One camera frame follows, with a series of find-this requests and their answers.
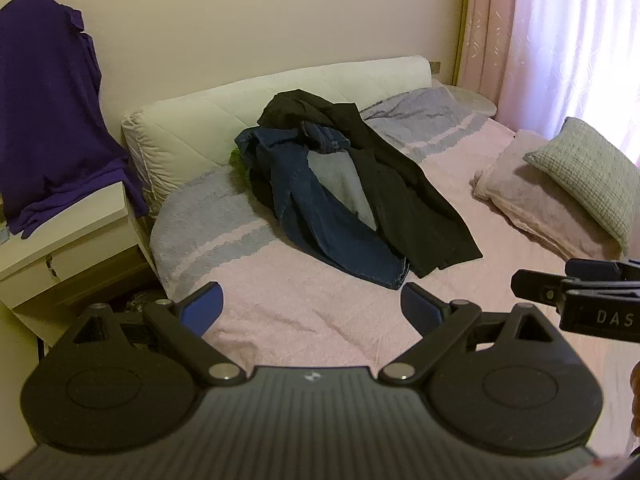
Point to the white padded headboard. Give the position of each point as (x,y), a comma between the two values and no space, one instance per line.
(200,120)

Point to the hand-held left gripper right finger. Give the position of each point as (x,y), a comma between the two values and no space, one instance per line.
(417,308)

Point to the light blue garment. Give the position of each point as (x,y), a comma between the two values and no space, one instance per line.
(340,180)

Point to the white nightstand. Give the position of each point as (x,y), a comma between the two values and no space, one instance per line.
(85,255)

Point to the drawer key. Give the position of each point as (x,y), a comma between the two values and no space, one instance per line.
(50,265)

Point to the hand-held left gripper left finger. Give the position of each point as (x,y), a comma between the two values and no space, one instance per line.
(205,306)

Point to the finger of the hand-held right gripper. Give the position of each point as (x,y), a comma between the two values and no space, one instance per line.
(600,269)
(535,287)

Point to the blue jeans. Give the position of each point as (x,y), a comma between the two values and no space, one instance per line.
(325,230)

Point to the bright green cloth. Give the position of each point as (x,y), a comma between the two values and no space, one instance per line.
(236,159)

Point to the green textured pillow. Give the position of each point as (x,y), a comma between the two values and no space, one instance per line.
(585,170)

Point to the wooden window frame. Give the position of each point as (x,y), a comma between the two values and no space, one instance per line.
(461,20)

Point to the purple shirt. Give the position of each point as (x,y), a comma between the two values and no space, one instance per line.
(50,110)

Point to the round grey side table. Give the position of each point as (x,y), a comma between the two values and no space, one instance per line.
(475,102)

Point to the black pants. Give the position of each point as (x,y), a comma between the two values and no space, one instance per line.
(415,210)

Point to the pink and blue bedspread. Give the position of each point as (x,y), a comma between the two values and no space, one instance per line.
(310,305)

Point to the pink pillow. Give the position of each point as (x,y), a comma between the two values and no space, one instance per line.
(520,195)

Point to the pink curtain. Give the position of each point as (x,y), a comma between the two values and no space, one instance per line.
(550,35)

